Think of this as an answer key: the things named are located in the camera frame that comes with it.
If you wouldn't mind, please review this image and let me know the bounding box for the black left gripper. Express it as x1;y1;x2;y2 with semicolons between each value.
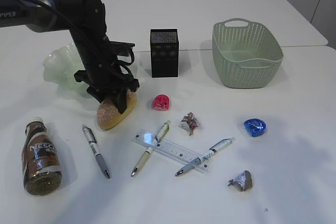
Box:
73;35;139;114

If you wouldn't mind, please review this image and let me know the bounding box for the sugared bread roll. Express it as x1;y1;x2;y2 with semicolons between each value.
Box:
97;91;138;131

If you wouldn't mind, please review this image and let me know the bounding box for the colourful paper piece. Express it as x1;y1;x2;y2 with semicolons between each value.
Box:
178;112;201;136

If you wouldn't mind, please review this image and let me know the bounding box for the brown Nescafe coffee bottle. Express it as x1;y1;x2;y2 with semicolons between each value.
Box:
22;116;62;196

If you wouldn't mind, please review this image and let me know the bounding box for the grey paper piece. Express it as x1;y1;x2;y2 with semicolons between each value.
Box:
228;170;253;192

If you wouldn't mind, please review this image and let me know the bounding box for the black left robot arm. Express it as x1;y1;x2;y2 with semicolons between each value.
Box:
1;0;140;113

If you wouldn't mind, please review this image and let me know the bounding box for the grey grip ballpoint pen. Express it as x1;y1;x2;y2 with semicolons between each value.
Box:
82;124;111;179

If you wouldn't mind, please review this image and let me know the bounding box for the cream grip ballpoint pen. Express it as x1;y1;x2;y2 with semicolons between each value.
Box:
131;120;171;177

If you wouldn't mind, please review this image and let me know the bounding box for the green wavy glass plate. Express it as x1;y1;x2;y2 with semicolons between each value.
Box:
43;42;91;98

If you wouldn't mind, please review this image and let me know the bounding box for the black mesh pen holder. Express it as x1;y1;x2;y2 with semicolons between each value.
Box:
150;29;179;78

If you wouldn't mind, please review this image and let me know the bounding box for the blue grip ballpoint pen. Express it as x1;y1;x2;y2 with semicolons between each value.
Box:
175;137;236;177

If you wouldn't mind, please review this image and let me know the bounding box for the green woven plastic basket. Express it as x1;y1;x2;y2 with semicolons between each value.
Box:
212;18;284;89

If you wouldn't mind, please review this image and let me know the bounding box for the clear plastic ruler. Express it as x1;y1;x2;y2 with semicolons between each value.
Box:
132;130;201;165

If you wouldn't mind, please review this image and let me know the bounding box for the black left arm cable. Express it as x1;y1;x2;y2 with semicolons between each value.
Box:
10;0;136;88

